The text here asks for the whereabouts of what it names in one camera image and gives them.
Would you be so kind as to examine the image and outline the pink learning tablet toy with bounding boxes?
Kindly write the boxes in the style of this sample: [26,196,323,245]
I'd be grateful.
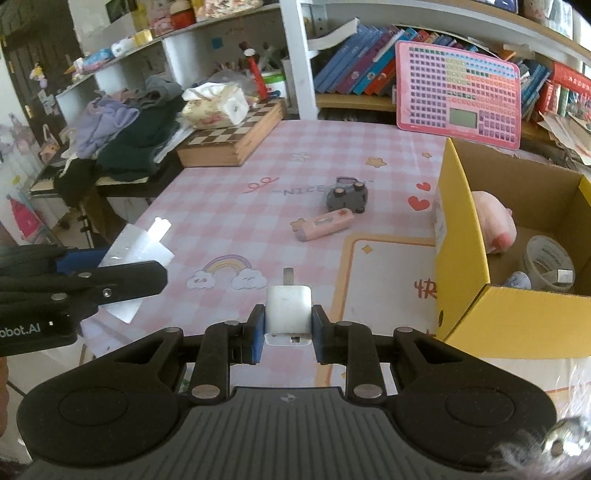
[394,41,522,151]

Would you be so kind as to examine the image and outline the red boxed book set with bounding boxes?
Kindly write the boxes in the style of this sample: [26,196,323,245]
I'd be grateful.
[538,60,591,121]

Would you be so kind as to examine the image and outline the red bottle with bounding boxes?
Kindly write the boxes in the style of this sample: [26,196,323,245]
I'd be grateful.
[246,48,269,100]

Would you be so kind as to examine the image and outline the clear packing tape roll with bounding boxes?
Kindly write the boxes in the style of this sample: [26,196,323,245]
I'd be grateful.
[518,235,575,291]

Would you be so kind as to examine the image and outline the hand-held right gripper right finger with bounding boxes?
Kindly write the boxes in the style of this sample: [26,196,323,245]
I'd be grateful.
[313,305,465,402]

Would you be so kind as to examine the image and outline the pile of papers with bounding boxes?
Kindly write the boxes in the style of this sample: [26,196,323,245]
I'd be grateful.
[536,108,591,169]

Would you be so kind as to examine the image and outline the yellow cardboard box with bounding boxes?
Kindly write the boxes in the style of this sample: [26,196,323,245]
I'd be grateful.
[434,136,591,360]

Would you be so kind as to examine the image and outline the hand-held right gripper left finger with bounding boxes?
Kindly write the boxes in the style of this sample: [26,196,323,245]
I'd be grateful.
[117,305,267,402]

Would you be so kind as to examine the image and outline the black side table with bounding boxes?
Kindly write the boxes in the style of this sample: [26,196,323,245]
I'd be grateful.
[28,159,183,241]

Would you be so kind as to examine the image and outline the white charger plug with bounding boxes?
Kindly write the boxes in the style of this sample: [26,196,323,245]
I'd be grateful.
[264,267,314,348]

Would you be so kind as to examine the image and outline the white shelf unit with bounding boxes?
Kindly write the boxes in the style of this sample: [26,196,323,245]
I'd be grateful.
[55,0,591,125]

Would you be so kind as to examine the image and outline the row of books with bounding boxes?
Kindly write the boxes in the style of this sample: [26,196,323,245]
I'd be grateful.
[314,22,552,109]

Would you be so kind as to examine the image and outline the clear plastic sheet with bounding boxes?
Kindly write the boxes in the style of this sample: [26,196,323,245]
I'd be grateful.
[99,217,175,324]

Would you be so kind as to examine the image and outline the pile of clothes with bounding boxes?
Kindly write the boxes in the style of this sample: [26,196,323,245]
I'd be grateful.
[53,76,192,208]

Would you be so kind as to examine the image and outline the pink checked tablecloth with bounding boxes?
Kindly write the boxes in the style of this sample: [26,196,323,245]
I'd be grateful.
[78,117,591,402]

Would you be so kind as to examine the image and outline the dark wooden door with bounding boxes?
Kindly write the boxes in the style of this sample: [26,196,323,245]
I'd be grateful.
[0,21,88,153]

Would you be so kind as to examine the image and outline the grey toy car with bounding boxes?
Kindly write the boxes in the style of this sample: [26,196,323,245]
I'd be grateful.
[326,176,369,215]

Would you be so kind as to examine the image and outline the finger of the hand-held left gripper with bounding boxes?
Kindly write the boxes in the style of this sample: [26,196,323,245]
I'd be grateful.
[0,261,168,323]
[0,244,112,278]

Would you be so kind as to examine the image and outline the floral tissue box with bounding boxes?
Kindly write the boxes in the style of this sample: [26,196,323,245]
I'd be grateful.
[181,82,250,130]

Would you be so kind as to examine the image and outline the pink tube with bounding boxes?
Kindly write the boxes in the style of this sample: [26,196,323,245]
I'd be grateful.
[291,208,354,241]

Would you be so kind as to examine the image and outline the blue wipes packet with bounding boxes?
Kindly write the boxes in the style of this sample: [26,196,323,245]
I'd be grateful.
[82,48,115,71]

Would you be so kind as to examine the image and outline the wooden chess box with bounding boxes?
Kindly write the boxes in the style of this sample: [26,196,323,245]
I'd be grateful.
[177,98,288,168]

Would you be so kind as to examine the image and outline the fluffy keychain with metal ring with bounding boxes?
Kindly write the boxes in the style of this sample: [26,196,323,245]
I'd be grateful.
[487,418,591,480]

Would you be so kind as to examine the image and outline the pink plush pig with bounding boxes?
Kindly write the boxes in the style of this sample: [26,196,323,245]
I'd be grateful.
[471,190,518,256]

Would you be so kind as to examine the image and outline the white paperback book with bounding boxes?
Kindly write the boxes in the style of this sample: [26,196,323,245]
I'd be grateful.
[307,18,361,49]

